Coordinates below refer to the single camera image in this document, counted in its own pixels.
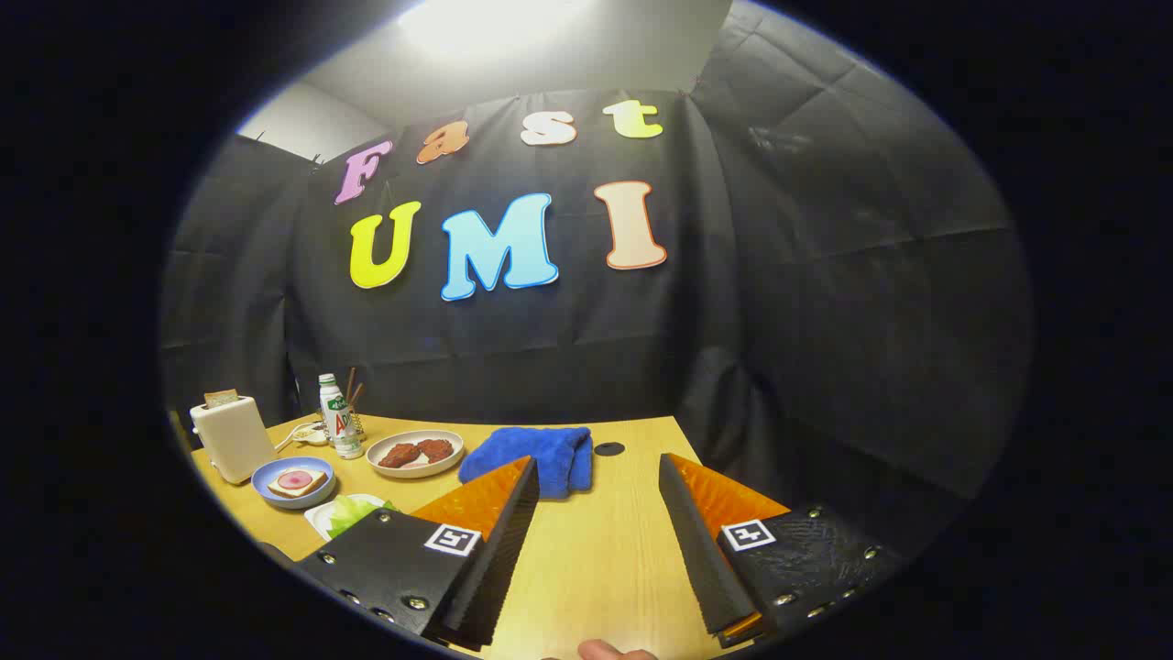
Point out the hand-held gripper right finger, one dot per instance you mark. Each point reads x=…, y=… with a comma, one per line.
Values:
x=701, y=559

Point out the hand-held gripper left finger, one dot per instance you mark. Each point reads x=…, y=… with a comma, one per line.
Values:
x=495, y=559

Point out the green lettuce leaf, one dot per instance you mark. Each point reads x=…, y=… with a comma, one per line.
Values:
x=353, y=515

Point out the toasted bread slice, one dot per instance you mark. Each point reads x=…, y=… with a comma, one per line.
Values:
x=221, y=399

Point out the beige plate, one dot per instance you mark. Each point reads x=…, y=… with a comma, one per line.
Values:
x=446, y=466

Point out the blue towel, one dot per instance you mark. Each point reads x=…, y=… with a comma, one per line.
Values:
x=541, y=454

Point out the brown meat piece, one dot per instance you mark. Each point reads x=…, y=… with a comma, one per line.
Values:
x=399, y=455
x=436, y=449

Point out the black round table grommet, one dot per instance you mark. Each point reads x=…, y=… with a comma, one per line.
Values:
x=608, y=449

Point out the white plate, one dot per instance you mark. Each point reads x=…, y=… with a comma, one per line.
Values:
x=317, y=521

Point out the white bread slice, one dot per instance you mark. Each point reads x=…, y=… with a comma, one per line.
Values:
x=316, y=486

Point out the white drink bottle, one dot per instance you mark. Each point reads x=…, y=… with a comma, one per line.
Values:
x=341, y=426

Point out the black backdrop cloth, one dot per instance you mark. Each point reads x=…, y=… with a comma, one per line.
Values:
x=733, y=348

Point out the white divided condiment dish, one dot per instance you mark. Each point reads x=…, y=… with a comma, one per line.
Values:
x=312, y=433

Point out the blue plate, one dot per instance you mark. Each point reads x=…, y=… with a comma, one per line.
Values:
x=270, y=500

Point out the white toaster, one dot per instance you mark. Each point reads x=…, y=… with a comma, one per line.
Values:
x=234, y=445

